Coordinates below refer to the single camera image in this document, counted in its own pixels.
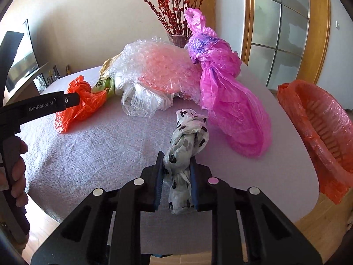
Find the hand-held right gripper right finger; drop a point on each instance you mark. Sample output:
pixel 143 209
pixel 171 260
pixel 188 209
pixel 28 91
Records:
pixel 193 182

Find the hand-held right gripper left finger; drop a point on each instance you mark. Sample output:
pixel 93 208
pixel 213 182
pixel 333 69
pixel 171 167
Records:
pixel 159 182

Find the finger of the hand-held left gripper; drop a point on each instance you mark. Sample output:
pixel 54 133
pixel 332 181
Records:
pixel 70 100

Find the orange plastic bag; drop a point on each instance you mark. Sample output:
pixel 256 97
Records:
pixel 82 107

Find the spotted white plastic bag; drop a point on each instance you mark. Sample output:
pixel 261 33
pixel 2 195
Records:
pixel 184 143

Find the green plastic bag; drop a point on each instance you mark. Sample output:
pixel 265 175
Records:
pixel 108 88

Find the clear plastic bag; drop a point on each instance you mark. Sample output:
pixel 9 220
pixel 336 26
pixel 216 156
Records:
pixel 143 102

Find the orange lined plastic basket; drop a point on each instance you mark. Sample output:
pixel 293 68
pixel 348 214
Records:
pixel 311 132

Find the person's left hand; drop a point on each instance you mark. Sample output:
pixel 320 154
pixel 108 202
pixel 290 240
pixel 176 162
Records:
pixel 19 171

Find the cluttered side cabinet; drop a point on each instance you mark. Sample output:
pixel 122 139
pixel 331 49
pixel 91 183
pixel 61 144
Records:
pixel 35 82

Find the flat screen television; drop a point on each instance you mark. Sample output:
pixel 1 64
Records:
pixel 22 66

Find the pink plastic bag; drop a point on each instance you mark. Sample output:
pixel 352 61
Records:
pixel 234 110

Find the clear bubble wrap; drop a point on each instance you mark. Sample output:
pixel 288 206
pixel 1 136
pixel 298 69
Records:
pixel 160 66

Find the glass vase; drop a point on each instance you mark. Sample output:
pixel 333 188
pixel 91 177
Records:
pixel 179 40

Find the red berry branches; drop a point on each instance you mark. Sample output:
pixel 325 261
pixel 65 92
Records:
pixel 171 11

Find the wooden framed glass door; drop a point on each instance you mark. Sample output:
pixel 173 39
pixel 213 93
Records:
pixel 292 19

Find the picture frame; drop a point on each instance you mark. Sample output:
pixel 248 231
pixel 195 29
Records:
pixel 56 72

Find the white light switch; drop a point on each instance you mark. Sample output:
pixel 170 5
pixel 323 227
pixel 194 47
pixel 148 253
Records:
pixel 337 24

